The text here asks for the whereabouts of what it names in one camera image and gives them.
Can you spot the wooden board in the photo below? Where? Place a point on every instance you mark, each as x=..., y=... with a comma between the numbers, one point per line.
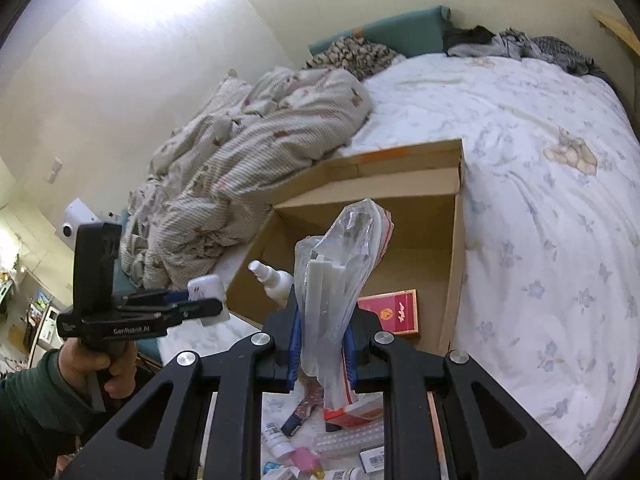
x=617, y=27

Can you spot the person's left hand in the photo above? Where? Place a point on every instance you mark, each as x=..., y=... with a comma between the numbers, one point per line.
x=82, y=360

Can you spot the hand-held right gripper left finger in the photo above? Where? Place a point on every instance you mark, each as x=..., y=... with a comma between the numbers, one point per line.
x=296, y=345

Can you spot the cardboard box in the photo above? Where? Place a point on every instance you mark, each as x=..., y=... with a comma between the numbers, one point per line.
x=415, y=240

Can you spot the white spray bottle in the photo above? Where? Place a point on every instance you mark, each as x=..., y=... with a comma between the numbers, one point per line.
x=272, y=282

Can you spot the leopard print cloth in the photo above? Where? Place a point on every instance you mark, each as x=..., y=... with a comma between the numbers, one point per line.
x=357, y=55

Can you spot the white wall switch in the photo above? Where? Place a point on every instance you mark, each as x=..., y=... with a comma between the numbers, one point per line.
x=56, y=170

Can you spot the person's left forearm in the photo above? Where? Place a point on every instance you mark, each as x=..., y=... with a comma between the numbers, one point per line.
x=35, y=410

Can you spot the striped crumpled blanket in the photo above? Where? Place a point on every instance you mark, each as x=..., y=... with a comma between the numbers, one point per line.
x=240, y=160

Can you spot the pink packet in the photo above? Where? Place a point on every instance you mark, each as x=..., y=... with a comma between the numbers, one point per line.
x=302, y=459

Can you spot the teal cushion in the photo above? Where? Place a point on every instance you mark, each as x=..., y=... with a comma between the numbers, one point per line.
x=400, y=30

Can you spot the dark patterned garment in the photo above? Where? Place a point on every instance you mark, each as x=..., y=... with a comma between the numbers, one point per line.
x=565, y=55

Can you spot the dark red cigarette box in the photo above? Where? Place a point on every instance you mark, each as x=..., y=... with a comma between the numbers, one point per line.
x=395, y=312

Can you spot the black garment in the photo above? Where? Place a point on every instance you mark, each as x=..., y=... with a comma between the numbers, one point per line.
x=467, y=36

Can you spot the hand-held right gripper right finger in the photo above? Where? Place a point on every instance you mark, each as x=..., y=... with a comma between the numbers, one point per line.
x=351, y=365

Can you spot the white security camera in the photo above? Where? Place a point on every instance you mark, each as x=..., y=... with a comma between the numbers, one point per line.
x=75, y=220

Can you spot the clear blister pack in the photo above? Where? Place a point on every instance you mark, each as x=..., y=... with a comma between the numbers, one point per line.
x=350, y=440

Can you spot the bed with floral sheet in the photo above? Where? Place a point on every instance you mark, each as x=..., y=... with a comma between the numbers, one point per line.
x=525, y=210

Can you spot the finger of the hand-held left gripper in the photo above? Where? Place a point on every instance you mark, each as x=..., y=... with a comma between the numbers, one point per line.
x=160, y=296
x=200, y=308

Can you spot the white barcode box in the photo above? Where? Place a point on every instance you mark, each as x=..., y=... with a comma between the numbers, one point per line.
x=372, y=460

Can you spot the small white barcode bottle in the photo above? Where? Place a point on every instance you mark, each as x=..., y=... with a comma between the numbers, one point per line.
x=276, y=440

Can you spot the cluttered shelf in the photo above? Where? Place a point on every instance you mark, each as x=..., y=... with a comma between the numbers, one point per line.
x=30, y=315

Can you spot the grey garment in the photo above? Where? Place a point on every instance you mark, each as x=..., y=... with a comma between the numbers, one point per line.
x=495, y=45

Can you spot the clear plastic zip bag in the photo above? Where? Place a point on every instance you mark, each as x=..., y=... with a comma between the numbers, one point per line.
x=340, y=260

